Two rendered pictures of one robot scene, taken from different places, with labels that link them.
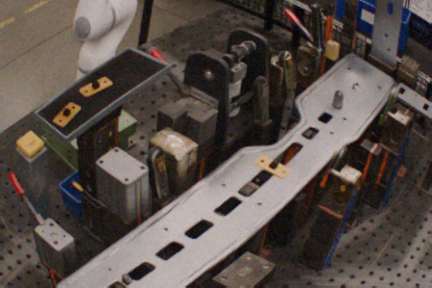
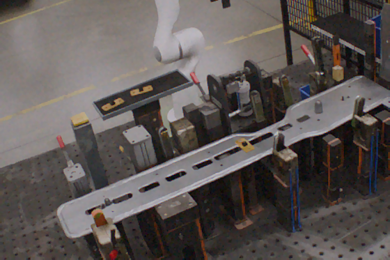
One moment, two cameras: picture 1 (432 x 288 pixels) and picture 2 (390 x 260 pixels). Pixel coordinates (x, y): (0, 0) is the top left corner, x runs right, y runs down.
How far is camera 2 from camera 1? 0.98 m
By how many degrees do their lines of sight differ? 32
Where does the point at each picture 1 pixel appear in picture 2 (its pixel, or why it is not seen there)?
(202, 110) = (209, 109)
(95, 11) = (162, 42)
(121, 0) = (186, 37)
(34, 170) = (79, 135)
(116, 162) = (134, 132)
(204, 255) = (166, 192)
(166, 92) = not seen: hidden behind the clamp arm
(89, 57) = not seen: hidden behind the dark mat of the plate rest
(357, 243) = (332, 218)
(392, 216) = (377, 204)
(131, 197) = (138, 153)
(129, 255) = (122, 188)
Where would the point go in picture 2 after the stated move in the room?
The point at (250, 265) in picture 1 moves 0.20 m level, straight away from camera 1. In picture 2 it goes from (181, 201) to (219, 165)
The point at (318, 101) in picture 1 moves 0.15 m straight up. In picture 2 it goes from (305, 108) to (303, 74)
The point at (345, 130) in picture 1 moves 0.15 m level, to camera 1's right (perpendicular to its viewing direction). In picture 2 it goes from (313, 127) to (350, 134)
